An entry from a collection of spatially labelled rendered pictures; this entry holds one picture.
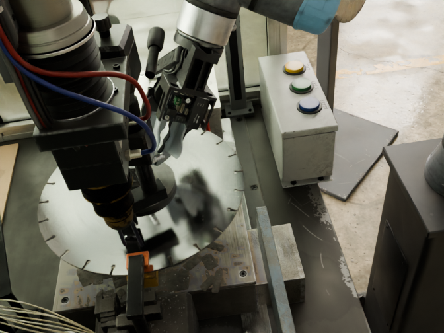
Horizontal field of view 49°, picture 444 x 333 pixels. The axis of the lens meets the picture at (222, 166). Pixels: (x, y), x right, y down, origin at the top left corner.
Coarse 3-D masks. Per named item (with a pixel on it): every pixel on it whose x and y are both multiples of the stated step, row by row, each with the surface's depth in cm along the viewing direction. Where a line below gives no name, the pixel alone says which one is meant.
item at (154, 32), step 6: (150, 30) 59; (156, 30) 59; (162, 30) 59; (150, 36) 58; (156, 36) 58; (162, 36) 59; (150, 42) 58; (156, 42) 58; (162, 42) 59; (150, 48) 58; (156, 48) 58; (162, 48) 59; (150, 54) 57; (156, 54) 57; (150, 60) 56; (156, 60) 57; (150, 66) 56; (156, 66) 56; (150, 72) 55; (150, 78) 56
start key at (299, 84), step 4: (296, 80) 103; (300, 80) 103; (304, 80) 103; (308, 80) 103; (292, 84) 102; (296, 84) 102; (300, 84) 102; (304, 84) 102; (308, 84) 102; (292, 88) 102; (296, 88) 101; (300, 88) 101; (304, 88) 101; (308, 88) 101
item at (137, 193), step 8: (136, 168) 65; (144, 168) 65; (152, 168) 66; (144, 176) 66; (152, 176) 67; (144, 184) 67; (152, 184) 67; (160, 184) 69; (136, 192) 69; (144, 192) 68; (152, 192) 68; (160, 192) 68; (136, 200) 67; (144, 200) 68; (152, 200) 69; (160, 200) 69; (136, 208) 68; (144, 208) 69; (136, 224) 72; (128, 232) 70
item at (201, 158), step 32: (192, 160) 82; (224, 160) 81; (64, 192) 79; (192, 192) 76; (224, 192) 76; (64, 224) 74; (96, 224) 74; (160, 224) 72; (192, 224) 72; (224, 224) 71; (64, 256) 70; (96, 256) 69; (160, 256) 68
